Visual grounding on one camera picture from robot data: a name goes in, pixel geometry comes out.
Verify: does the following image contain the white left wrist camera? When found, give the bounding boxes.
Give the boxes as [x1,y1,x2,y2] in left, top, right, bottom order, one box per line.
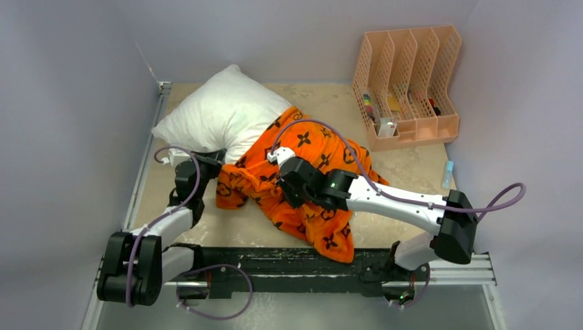
[161,148,191,168]

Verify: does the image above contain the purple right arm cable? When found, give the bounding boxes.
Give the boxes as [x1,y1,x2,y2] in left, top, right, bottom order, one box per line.
[268,119,527,224]

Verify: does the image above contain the pink desk file organizer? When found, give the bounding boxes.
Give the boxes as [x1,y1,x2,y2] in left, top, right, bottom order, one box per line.
[352,25,462,151]

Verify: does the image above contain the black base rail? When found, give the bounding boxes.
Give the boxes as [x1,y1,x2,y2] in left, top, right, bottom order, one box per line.
[170,245,430,300]

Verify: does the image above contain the orange patterned pillowcase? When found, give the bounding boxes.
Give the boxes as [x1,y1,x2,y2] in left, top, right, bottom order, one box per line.
[216,107,388,263]

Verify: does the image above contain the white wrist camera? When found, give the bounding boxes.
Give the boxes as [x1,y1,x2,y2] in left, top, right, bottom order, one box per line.
[161,148,191,168]
[266,147,296,168]

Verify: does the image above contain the light blue glue stick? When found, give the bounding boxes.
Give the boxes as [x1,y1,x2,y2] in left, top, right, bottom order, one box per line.
[441,160,454,189]

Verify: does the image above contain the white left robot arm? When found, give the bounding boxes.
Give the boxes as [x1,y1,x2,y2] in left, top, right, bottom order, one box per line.
[96,149,226,307]

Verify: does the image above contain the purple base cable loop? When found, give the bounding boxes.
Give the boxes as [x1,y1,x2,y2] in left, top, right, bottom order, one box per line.
[175,264,254,322]

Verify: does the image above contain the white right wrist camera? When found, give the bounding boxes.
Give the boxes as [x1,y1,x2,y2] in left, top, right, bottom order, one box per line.
[266,147,296,168]

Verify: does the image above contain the set of coloured markers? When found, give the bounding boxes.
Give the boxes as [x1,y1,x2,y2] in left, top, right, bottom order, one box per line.
[362,93,377,123]

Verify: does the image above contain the white pillow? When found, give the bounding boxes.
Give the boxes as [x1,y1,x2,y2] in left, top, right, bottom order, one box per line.
[152,64,291,164]

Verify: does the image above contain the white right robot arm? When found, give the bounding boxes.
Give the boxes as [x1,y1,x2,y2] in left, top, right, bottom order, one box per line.
[276,156,477,280]

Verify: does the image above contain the small white red box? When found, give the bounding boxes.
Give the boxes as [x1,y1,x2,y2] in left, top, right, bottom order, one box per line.
[375,117,397,138]

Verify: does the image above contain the yellow notepad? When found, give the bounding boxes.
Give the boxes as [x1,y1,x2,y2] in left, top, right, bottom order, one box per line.
[387,93,402,113]

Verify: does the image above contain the aluminium frame rails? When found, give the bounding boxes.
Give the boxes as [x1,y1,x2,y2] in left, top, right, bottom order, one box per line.
[82,80,507,330]

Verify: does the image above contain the red black round object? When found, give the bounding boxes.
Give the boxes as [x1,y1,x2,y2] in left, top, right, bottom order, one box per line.
[428,98,441,116]

